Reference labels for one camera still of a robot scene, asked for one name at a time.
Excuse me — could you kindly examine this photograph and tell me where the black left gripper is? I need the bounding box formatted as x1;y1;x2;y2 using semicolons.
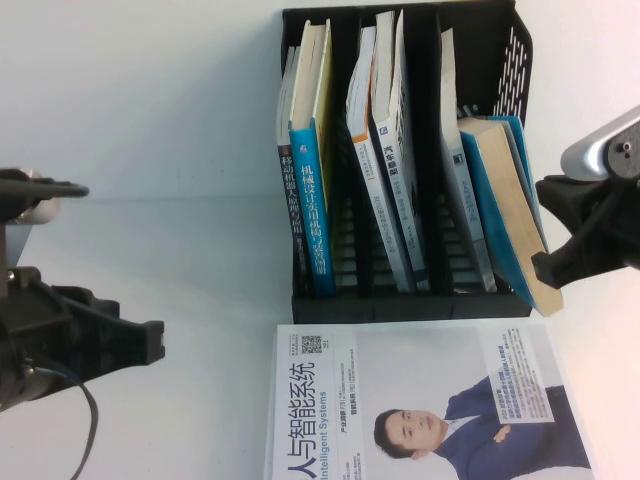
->
0;267;166;414

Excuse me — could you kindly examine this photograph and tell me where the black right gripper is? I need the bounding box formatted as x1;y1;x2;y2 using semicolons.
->
530;173;640;291

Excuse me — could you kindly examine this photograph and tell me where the blue and grey DTC book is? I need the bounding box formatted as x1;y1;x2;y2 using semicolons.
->
458;114;565;317

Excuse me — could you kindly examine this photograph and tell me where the white book with grey spine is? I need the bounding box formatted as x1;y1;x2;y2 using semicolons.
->
439;27;499;294

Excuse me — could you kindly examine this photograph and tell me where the black plastic book stand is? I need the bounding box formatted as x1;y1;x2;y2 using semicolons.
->
279;0;535;324

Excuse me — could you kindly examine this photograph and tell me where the white automobile suspension book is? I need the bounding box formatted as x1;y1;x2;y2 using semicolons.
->
369;9;431;294

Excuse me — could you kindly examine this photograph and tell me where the white book with orange mark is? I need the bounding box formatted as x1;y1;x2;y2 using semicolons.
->
345;25;416;294

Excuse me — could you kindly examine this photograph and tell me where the dark spine robot book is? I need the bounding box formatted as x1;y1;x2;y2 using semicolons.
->
275;45;309;296

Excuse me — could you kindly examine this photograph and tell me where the blue spine mechanical design book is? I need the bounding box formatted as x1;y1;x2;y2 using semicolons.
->
288;18;337;299

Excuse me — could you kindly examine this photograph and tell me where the magazine with man on cover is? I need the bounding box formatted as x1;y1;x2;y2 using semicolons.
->
263;323;594;480

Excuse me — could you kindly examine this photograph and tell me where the black cable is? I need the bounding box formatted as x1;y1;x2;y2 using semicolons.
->
29;354;99;480

